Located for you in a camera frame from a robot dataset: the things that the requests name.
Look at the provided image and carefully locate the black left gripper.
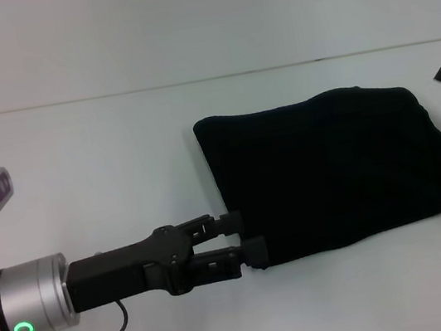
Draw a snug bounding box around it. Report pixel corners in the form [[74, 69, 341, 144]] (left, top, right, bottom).
[[58, 204, 274, 315]]

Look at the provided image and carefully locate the black shirt with FREE print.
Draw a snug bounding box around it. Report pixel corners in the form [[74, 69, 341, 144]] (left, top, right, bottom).
[[190, 72, 441, 279]]

